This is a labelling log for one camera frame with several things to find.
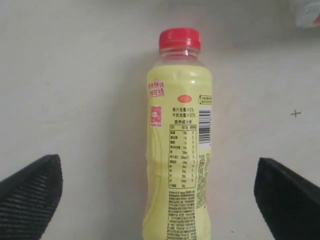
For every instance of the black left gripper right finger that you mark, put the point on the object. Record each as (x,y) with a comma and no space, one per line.
(289,203)

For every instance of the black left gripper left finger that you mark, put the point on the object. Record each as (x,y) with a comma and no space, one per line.
(29,199)

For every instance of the yellow milk drink bottle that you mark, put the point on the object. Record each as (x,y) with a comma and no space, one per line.
(179,140)

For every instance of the clear cola bottle red label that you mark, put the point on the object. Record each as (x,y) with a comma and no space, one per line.
(306,13)

